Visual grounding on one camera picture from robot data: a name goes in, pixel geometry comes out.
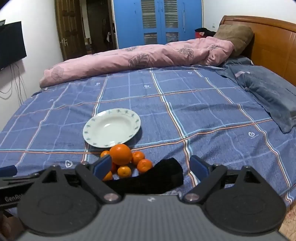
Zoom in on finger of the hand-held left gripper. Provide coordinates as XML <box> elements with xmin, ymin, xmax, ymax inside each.
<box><xmin>0</xmin><ymin>165</ymin><xmax>46</xmax><ymax>185</ymax></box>

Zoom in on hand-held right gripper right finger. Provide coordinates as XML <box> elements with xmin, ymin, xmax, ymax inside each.
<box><xmin>183</xmin><ymin>156</ymin><xmax>262</xmax><ymax>204</ymax></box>

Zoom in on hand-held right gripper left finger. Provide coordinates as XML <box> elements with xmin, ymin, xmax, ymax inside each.
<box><xmin>35</xmin><ymin>155</ymin><xmax>122</xmax><ymax>204</ymax></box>

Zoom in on large orange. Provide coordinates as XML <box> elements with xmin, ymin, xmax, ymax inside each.
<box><xmin>109</xmin><ymin>144</ymin><xmax>132</xmax><ymax>166</ymax></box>

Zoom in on white floral-rim plate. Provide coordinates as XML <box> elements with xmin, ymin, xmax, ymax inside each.
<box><xmin>83</xmin><ymin>108</ymin><xmax>141</xmax><ymax>148</ymax></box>

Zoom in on black cloth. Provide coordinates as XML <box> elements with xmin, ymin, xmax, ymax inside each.
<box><xmin>104</xmin><ymin>158</ymin><xmax>184</xmax><ymax>194</ymax></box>

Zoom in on blue plaid bed sheet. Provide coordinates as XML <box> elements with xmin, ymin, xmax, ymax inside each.
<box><xmin>0</xmin><ymin>64</ymin><xmax>296</xmax><ymax>210</ymax></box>

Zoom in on blue grey pillow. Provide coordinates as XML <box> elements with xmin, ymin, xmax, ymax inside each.
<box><xmin>216</xmin><ymin>57</ymin><xmax>296</xmax><ymax>134</ymax></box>

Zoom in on pink floral duvet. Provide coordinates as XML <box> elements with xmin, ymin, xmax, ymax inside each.
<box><xmin>39</xmin><ymin>37</ymin><xmax>235</xmax><ymax>88</ymax></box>

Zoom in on brown pillow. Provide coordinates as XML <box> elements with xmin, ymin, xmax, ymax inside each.
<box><xmin>213</xmin><ymin>24</ymin><xmax>254</xmax><ymax>57</ymax></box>

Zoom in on black and red bundle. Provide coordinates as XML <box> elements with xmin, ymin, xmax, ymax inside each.
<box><xmin>195</xmin><ymin>27</ymin><xmax>217</xmax><ymax>39</ymax></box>

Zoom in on brown wooden door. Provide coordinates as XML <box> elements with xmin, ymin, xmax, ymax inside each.
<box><xmin>55</xmin><ymin>0</ymin><xmax>88</xmax><ymax>61</ymax></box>

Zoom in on wooden headboard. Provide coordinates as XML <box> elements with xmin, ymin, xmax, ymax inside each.
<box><xmin>218</xmin><ymin>15</ymin><xmax>296</xmax><ymax>88</ymax></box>

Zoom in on blue wardrobe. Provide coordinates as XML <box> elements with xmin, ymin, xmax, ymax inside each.
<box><xmin>111</xmin><ymin>0</ymin><xmax>204</xmax><ymax>50</ymax></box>

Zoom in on hanging black cables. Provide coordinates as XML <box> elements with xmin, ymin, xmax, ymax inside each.
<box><xmin>0</xmin><ymin>62</ymin><xmax>26</xmax><ymax>105</ymax></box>

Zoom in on black wall television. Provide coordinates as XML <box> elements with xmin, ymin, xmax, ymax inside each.
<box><xmin>0</xmin><ymin>21</ymin><xmax>27</xmax><ymax>70</ymax></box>

